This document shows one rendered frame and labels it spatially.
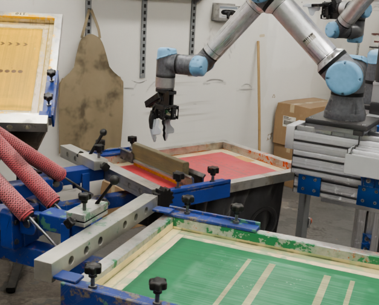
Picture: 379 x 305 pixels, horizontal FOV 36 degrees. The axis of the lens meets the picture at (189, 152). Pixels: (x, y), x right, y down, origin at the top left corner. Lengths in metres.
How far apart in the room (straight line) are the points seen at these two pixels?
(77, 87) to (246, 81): 1.73
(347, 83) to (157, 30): 2.85
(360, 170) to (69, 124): 2.68
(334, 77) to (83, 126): 2.67
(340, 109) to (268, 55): 3.39
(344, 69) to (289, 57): 3.72
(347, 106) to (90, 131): 2.62
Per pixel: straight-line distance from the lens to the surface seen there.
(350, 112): 2.15
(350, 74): 1.99
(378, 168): 2.02
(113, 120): 4.48
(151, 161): 2.34
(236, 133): 5.36
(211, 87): 5.07
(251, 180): 2.26
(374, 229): 2.42
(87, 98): 4.35
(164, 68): 2.19
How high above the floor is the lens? 1.62
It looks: 14 degrees down
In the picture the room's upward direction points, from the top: 3 degrees clockwise
